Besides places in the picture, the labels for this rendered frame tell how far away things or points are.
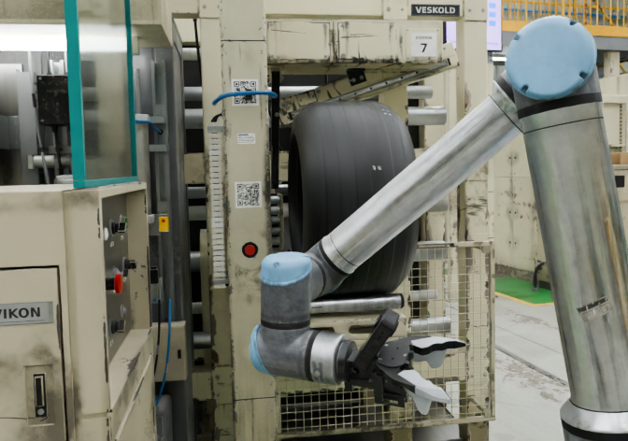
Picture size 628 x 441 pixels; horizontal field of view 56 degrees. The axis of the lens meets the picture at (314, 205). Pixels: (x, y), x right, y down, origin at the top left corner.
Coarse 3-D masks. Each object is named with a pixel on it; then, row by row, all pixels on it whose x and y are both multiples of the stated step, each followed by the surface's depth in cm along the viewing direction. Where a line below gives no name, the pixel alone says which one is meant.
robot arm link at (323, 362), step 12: (324, 336) 104; (336, 336) 103; (312, 348) 102; (324, 348) 102; (336, 348) 101; (312, 360) 102; (324, 360) 101; (336, 360) 101; (312, 372) 102; (324, 372) 101; (336, 372) 102; (336, 384) 103
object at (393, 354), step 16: (352, 352) 104; (384, 352) 100; (400, 352) 100; (352, 368) 103; (368, 368) 101; (400, 368) 98; (352, 384) 103; (368, 384) 102; (384, 384) 99; (400, 400) 98
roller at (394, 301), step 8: (336, 296) 170; (344, 296) 170; (352, 296) 170; (360, 296) 170; (368, 296) 170; (376, 296) 171; (384, 296) 171; (392, 296) 171; (400, 296) 171; (312, 304) 167; (320, 304) 167; (328, 304) 168; (336, 304) 168; (344, 304) 168; (352, 304) 169; (360, 304) 169; (368, 304) 169; (376, 304) 170; (384, 304) 170; (392, 304) 170; (400, 304) 171; (312, 312) 168; (320, 312) 168; (328, 312) 169
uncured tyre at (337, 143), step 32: (320, 128) 160; (352, 128) 160; (384, 128) 161; (288, 160) 196; (320, 160) 155; (352, 160) 155; (384, 160) 156; (288, 192) 201; (320, 192) 153; (352, 192) 153; (320, 224) 154; (416, 224) 159; (384, 256) 158; (352, 288) 166; (384, 288) 168
